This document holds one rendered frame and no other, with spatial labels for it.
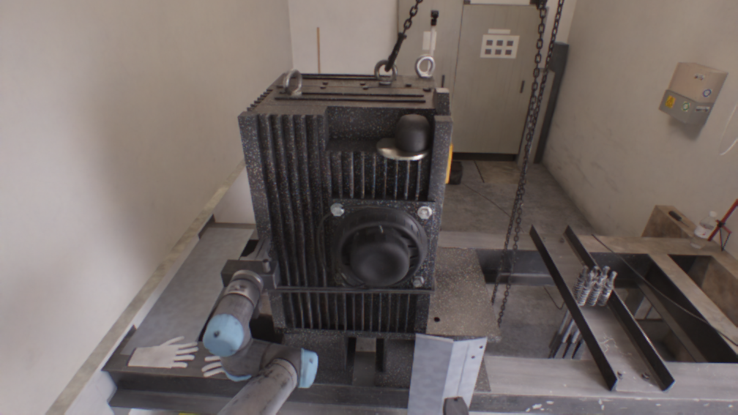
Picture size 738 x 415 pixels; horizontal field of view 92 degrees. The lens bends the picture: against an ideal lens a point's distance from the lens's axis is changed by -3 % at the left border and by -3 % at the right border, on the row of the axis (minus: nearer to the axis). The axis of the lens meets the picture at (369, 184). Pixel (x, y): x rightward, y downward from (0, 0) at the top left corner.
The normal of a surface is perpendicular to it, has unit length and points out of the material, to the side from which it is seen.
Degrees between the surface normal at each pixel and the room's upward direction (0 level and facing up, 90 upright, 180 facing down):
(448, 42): 90
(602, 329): 0
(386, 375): 0
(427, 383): 90
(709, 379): 0
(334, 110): 90
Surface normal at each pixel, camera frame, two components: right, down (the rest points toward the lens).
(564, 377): 0.01, -0.87
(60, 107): 1.00, 0.04
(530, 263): -0.05, 0.49
